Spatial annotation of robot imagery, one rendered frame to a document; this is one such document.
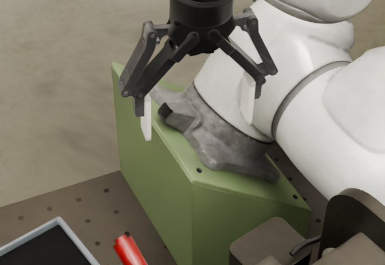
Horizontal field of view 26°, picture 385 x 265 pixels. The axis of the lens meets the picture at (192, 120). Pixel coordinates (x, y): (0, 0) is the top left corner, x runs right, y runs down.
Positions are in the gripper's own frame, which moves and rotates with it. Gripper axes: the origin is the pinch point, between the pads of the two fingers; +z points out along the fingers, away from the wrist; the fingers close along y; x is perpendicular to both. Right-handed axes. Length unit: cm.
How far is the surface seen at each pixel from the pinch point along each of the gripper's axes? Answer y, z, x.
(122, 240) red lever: 15.4, -11.3, 28.0
